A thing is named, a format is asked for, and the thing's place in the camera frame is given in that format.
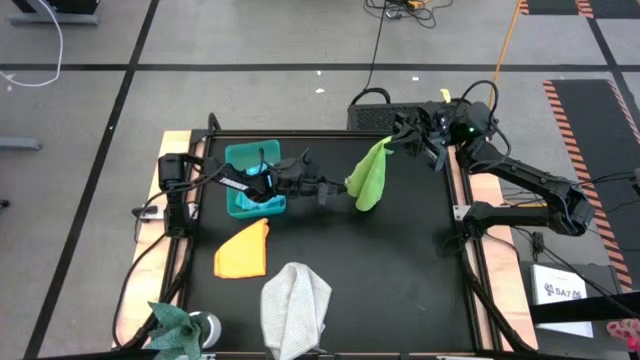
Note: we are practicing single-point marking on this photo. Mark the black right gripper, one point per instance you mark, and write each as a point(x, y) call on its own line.
point(450, 125)

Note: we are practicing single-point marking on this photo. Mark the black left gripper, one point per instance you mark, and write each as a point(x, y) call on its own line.
point(295, 182)

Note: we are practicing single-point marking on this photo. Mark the green microfiber towel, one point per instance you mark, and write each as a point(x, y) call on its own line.
point(370, 175)

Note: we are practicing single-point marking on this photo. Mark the light blue microfiber towel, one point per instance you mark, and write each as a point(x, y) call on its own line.
point(252, 170)

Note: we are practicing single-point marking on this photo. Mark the teal microfiber towel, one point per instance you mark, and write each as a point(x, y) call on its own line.
point(247, 204)

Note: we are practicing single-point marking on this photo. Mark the teal plastic bin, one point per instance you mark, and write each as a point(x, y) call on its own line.
point(240, 152)

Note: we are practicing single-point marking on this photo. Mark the orange microfiber towel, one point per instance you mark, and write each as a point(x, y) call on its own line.
point(242, 252)

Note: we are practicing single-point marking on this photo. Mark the grey microfiber towel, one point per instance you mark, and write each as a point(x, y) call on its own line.
point(295, 305)

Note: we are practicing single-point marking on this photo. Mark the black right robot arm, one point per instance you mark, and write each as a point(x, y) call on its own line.
point(530, 180)

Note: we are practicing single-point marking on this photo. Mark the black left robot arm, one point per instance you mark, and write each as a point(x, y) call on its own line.
point(220, 180)

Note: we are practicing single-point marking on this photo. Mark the black computer case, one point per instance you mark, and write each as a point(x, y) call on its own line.
point(370, 117)

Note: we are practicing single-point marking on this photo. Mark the black power adapter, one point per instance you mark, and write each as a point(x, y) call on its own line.
point(538, 241)

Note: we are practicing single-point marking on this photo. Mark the grey round roll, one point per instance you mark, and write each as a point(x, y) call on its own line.
point(214, 327)

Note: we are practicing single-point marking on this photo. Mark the large black hazard-striped mat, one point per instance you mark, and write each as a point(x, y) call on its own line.
point(590, 130)

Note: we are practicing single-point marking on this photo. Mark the small black hazard-striped mat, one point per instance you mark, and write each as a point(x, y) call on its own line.
point(550, 6)

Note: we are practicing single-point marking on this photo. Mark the teal paper plant ornament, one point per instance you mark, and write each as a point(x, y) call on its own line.
point(175, 325)

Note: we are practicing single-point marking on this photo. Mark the white SA7 sign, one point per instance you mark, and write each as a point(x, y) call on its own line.
point(557, 290)

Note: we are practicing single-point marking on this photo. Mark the pink object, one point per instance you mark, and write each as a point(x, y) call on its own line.
point(625, 330)

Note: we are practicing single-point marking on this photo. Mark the grey floor bar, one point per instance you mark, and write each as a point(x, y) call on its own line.
point(20, 144)

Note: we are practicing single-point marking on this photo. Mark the grey desk foot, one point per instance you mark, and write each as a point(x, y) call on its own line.
point(50, 20)

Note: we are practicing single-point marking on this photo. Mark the black table frame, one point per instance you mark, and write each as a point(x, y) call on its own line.
point(325, 134)

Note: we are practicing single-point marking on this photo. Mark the silver metal bracket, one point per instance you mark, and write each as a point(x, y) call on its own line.
point(460, 212)

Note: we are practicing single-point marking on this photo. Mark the black metal bracket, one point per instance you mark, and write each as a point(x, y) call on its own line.
point(147, 212)

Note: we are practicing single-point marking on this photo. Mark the black camera mount beam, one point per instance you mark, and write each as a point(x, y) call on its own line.
point(585, 309)

